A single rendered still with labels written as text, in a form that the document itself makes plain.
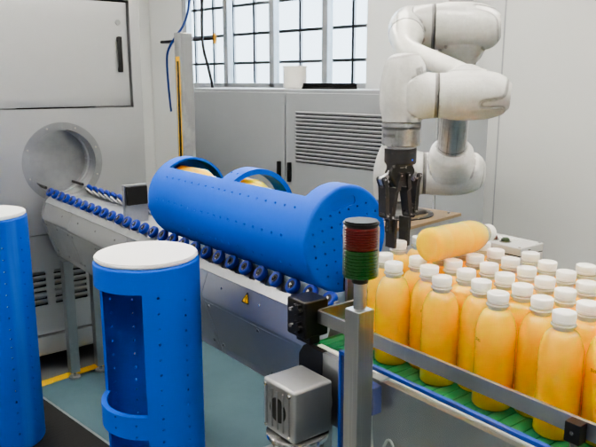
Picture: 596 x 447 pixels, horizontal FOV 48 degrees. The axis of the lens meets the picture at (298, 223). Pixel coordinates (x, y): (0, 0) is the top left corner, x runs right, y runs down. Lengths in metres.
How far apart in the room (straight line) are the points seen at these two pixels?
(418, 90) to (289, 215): 0.46
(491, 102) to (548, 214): 3.10
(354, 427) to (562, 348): 0.39
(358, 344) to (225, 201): 0.87
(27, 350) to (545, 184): 3.26
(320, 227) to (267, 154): 2.61
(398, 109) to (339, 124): 2.31
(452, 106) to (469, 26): 0.55
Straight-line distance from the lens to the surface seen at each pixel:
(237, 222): 1.89
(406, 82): 1.53
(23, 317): 2.63
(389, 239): 1.60
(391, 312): 1.43
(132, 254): 1.85
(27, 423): 2.77
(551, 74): 4.56
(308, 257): 1.67
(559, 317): 1.19
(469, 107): 1.54
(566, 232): 4.59
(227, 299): 2.02
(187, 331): 1.84
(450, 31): 2.05
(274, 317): 1.83
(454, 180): 2.43
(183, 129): 3.04
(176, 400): 1.89
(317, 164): 3.96
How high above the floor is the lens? 1.49
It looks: 12 degrees down
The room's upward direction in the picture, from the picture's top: straight up
